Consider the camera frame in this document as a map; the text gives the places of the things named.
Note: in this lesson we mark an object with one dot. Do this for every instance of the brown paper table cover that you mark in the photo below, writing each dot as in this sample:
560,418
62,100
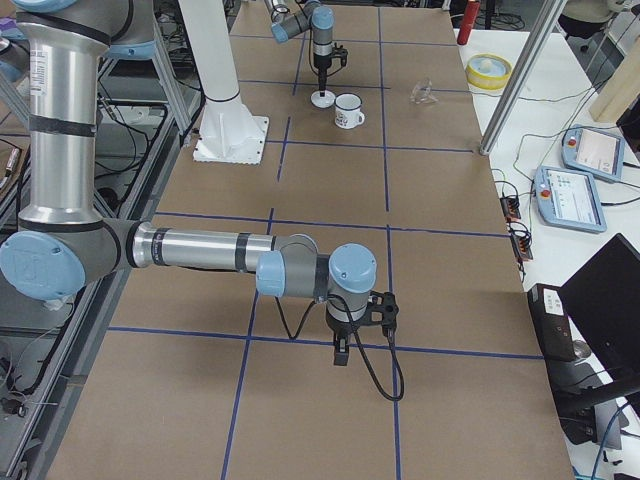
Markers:
206,375

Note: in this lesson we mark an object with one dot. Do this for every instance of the white ceramic lid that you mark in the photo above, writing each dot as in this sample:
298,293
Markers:
322,99

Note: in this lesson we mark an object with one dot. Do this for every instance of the black cable hub right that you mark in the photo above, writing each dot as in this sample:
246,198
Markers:
521,240

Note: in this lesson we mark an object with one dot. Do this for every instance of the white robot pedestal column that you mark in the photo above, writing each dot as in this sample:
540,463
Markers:
208,35

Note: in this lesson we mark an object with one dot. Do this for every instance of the clear glass funnel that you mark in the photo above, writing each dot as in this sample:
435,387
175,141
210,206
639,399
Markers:
422,92

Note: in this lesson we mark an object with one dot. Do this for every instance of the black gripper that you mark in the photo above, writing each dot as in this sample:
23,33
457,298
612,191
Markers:
341,330
321,62

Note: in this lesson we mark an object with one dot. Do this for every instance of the teach pendant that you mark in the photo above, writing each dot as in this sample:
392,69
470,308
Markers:
568,199
595,151

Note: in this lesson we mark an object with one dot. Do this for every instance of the red bottle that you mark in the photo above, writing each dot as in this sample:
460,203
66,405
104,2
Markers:
468,21

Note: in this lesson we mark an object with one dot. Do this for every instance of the white metal base plate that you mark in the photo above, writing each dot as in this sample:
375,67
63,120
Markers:
226,140

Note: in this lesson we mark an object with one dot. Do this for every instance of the teach pendant near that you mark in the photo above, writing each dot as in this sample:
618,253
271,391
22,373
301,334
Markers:
568,199

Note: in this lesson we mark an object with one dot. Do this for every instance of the teach pendant far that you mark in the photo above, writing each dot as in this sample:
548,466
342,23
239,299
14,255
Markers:
595,151

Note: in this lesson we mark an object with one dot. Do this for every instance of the black device box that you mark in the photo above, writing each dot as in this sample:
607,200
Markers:
551,324

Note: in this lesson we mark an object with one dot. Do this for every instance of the yellow rimmed round bowl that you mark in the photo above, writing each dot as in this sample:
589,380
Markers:
488,71

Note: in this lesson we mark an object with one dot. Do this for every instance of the black cable hub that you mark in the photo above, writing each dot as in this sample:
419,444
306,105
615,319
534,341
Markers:
521,240
510,202

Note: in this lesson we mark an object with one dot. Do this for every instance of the white enamel mug blue rim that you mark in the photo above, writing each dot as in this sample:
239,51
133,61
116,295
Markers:
348,111

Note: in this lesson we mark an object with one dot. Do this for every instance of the black monitor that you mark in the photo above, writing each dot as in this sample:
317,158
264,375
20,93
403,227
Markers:
602,300

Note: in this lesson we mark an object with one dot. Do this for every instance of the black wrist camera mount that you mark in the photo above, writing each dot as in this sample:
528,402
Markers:
381,310
340,53

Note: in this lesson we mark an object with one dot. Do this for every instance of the black cable hub left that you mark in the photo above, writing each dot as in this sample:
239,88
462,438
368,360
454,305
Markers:
510,202

